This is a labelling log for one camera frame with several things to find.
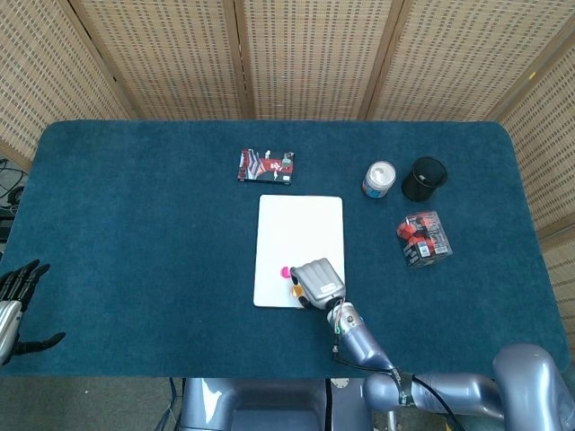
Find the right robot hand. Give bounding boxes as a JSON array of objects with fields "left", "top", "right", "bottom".
[{"left": 289, "top": 257, "right": 347, "bottom": 311}]

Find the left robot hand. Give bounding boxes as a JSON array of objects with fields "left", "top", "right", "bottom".
[{"left": 0, "top": 259, "right": 67, "bottom": 365}]

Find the white rectangular board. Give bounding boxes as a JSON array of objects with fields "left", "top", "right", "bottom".
[{"left": 252, "top": 194, "right": 347, "bottom": 311}]

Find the clear box of red capsules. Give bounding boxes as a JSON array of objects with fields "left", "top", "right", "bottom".
[{"left": 395, "top": 210, "right": 454, "bottom": 269}]

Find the jar with white lid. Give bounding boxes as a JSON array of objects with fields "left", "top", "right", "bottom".
[{"left": 361, "top": 161, "right": 398, "bottom": 200}]

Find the red black card box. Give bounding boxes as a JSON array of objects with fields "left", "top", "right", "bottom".
[{"left": 236, "top": 148, "right": 296, "bottom": 185}]

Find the grey blue robot torso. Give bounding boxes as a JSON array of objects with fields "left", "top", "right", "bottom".
[{"left": 179, "top": 377, "right": 374, "bottom": 431}]

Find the black mesh pen holder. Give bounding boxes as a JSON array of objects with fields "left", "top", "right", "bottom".
[{"left": 401, "top": 155, "right": 449, "bottom": 203}]

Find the blue table cloth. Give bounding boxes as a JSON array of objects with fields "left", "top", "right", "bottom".
[{"left": 0, "top": 119, "right": 571, "bottom": 381}]

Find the woven bamboo screen panel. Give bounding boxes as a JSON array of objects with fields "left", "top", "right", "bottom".
[
  {"left": 0, "top": 0, "right": 136, "bottom": 174},
  {"left": 493, "top": 31, "right": 575, "bottom": 342},
  {"left": 367, "top": 0, "right": 575, "bottom": 122},
  {"left": 69, "top": 0, "right": 252, "bottom": 121},
  {"left": 235, "top": 0, "right": 405, "bottom": 121}
]

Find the black cable bundle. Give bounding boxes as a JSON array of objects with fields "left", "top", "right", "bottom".
[{"left": 0, "top": 156, "right": 28, "bottom": 243}]

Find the blue cable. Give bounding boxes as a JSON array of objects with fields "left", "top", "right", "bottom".
[{"left": 159, "top": 377, "right": 181, "bottom": 431}]

